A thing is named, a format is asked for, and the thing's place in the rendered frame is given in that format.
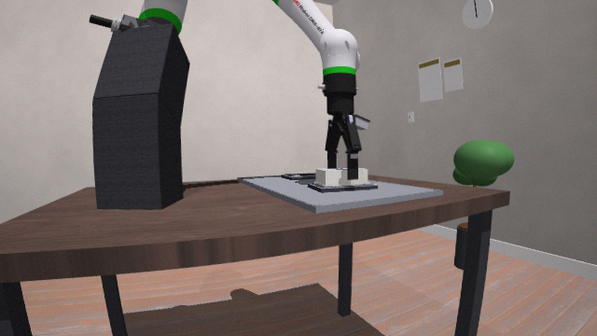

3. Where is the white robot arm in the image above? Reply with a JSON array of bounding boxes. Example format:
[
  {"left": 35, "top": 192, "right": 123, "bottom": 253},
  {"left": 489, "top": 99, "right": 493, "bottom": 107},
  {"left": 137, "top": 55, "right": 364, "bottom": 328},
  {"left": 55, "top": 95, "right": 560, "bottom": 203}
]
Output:
[{"left": 90, "top": 0, "right": 360, "bottom": 97}]

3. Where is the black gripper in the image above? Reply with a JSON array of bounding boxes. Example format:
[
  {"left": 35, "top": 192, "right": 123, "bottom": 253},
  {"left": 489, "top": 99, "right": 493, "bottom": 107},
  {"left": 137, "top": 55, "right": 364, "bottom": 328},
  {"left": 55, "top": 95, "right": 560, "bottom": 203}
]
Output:
[{"left": 325, "top": 94, "right": 362, "bottom": 180}]

